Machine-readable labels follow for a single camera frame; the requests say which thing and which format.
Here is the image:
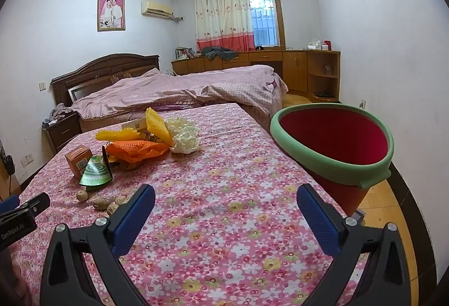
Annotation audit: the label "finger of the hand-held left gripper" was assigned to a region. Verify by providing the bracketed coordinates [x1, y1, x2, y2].
[0, 194, 20, 213]
[18, 192, 51, 214]

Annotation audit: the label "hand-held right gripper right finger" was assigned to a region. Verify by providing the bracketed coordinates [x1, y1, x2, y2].
[296, 183, 411, 306]

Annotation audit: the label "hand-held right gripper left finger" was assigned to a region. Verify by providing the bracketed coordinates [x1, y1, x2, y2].
[40, 184, 156, 306]

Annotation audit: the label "green paper packet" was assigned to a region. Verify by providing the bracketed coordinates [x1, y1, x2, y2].
[79, 156, 113, 192]

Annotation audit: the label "small orange cardboard box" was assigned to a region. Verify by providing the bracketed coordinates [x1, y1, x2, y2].
[65, 145, 93, 178]

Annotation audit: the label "orange plastic bag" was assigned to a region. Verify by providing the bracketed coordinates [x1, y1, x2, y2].
[105, 139, 170, 164]

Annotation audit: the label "red bucket with green rim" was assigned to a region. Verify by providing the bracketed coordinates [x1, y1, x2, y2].
[269, 103, 394, 217]

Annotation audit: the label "white cardboard packet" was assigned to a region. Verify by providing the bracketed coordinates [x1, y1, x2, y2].
[122, 118, 148, 133]

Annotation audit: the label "wooden wardrobe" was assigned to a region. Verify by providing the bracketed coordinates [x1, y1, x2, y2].
[0, 139, 22, 202]

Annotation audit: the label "black plug adapter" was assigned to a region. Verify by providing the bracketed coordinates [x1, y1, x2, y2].
[2, 149, 17, 175]

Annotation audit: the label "dark wooden nightstand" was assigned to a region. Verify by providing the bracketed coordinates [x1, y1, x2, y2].
[42, 111, 83, 156]

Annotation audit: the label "pink floral sheet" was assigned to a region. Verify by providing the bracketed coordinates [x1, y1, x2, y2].
[7, 102, 372, 306]

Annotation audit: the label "crumpled cloth on nightstand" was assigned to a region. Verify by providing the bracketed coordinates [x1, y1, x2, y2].
[49, 103, 75, 121]

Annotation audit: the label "round wooden stool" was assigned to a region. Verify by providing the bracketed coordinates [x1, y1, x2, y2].
[282, 90, 313, 109]

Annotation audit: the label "pink quilt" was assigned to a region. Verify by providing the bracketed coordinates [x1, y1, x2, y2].
[71, 65, 289, 118]

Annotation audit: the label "wooden cabinet unit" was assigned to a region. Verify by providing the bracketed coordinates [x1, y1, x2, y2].
[171, 50, 342, 104]

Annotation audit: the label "dark wooden headboard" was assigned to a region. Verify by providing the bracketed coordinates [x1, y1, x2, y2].
[50, 53, 161, 106]

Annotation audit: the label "dark grey clothes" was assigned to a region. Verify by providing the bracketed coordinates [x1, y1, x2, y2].
[201, 46, 239, 62]

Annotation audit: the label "barred window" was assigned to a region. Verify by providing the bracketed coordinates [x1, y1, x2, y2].
[247, 0, 282, 47]

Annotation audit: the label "cream and red curtain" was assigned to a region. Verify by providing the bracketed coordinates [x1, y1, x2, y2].
[194, 0, 255, 52]

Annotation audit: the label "framed wall photo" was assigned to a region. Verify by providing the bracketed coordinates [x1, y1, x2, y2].
[97, 0, 126, 32]

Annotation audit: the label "wall air conditioner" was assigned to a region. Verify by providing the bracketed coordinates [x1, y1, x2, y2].
[141, 0, 175, 19]

